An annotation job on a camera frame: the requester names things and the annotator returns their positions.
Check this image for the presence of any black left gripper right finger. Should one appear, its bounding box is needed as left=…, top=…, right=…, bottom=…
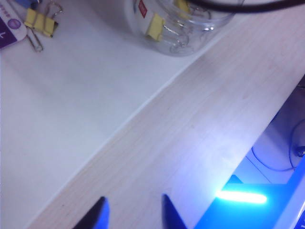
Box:
left=162, top=193, right=189, bottom=229

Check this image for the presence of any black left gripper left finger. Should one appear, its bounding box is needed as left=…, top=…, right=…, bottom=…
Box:
left=73, top=196, right=110, bottom=229

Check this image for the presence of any round transparent plastic box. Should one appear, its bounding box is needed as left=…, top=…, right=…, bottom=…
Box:
left=127, top=0, right=235, bottom=57

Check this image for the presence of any cyan LED light strip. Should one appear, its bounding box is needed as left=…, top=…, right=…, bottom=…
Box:
left=215, top=189, right=268, bottom=204

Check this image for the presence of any white desk riser board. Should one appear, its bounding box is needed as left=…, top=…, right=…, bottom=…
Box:
left=0, top=0, right=241, bottom=229

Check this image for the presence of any blue robot base frame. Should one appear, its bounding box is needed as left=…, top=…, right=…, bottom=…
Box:
left=194, top=164, right=305, bottom=229

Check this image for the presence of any thin blue cable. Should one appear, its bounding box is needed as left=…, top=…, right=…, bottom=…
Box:
left=251, top=118, right=305, bottom=171

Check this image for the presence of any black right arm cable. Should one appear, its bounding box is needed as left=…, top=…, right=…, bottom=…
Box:
left=189, top=0, right=305, bottom=13

